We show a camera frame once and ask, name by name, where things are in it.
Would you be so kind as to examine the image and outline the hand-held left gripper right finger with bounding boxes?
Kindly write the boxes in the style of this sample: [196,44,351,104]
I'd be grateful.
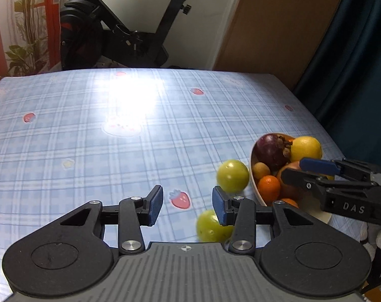
[212,186,319,255]

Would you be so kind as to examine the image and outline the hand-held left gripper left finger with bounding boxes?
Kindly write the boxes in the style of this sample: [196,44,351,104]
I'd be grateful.
[56,185,164,255]

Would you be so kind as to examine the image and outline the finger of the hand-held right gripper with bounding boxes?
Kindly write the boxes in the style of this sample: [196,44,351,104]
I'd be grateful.
[299,158,380,181]
[282,167,328,196]

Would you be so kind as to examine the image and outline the red apple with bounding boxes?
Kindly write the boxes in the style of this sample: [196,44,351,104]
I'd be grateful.
[277,161,305,199]

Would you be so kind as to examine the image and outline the green round fruit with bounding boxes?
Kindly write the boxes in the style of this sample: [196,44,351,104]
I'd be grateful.
[217,160,250,193]
[196,210,234,243]

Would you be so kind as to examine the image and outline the orange tangerine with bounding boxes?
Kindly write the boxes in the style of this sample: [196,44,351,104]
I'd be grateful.
[258,175,281,199]
[280,198,300,210]

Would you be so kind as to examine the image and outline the dark purple mangosteen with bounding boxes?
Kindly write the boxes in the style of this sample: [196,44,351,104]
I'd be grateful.
[256,134,293,172]

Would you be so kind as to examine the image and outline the cream oval bowl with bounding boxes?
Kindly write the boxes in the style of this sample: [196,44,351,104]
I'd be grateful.
[250,132,333,224]

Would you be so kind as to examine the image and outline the small brown kiwi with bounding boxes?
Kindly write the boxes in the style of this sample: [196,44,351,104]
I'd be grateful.
[252,162,271,180]

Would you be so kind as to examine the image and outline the dark blue curtain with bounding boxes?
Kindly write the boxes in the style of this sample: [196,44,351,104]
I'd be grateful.
[293,0,381,168]

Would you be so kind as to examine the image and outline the blue checked tablecloth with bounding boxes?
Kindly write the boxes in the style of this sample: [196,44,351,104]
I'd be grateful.
[0,68,373,293]

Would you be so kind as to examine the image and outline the brown wooden door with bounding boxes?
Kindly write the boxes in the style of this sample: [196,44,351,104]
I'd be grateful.
[212,0,352,91]

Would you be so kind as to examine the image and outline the black exercise bike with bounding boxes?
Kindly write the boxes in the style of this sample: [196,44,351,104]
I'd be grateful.
[59,0,229,70]

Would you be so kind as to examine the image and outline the black metal frame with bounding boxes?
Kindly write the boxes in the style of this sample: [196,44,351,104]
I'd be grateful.
[362,246,381,294]

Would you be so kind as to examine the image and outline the red printed wall mural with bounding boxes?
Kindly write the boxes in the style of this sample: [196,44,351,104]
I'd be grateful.
[0,0,63,89]

